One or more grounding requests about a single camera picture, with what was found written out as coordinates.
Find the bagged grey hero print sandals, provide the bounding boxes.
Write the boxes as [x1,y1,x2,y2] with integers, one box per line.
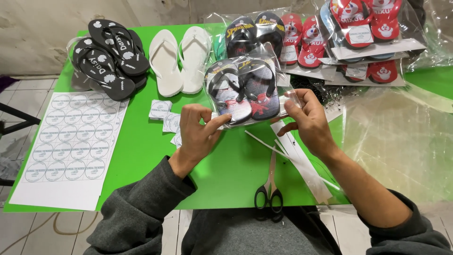
[204,48,302,130]

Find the stack of cut labels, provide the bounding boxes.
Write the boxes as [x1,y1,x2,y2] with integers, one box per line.
[170,130,183,149]
[162,112,182,134]
[148,99,173,120]

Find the purple cloth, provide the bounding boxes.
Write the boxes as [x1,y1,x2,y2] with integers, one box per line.
[0,75,19,93]

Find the pile of clear plastic bags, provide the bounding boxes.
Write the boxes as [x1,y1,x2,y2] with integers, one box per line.
[340,84,453,208]

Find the thin white paper strip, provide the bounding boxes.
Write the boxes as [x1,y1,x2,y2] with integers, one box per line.
[244,130,341,191]

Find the sheet of round labels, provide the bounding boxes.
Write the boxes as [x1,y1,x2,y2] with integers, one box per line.
[9,91,130,212]

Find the beige cable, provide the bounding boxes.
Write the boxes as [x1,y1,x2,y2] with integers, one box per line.
[0,211,100,254]

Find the person's right hand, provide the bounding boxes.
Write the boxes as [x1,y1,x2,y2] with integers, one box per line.
[271,89,341,162]

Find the person's left hand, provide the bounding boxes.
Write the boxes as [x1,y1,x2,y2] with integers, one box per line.
[177,104,233,166]

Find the black metal stand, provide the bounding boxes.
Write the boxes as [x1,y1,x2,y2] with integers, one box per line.
[0,102,42,136]

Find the wide white backing strip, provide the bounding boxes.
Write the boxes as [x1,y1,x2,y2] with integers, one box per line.
[270,120,334,205]

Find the crumpled clear plastic wrap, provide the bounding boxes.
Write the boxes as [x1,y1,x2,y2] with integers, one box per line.
[403,0,453,72]

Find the person's grey sweatshirt torso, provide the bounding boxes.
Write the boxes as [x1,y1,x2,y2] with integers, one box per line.
[180,206,343,255]

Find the black flip-flop underneath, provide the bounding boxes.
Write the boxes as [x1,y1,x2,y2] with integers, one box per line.
[127,29,148,90]

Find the bagged black hero print sandals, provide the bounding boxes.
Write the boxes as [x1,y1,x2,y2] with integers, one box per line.
[203,8,291,61]

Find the black handled scissors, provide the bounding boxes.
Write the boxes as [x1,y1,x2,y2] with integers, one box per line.
[254,145,284,215]

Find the black flip-flop white print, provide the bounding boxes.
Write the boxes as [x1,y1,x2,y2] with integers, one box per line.
[72,37,136,102]
[88,19,151,77]

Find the large bagged red snowman sandals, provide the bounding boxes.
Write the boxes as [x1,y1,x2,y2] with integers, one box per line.
[318,0,428,61]

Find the bagged red sandals white card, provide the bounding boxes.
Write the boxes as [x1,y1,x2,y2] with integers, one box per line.
[324,58,406,88]

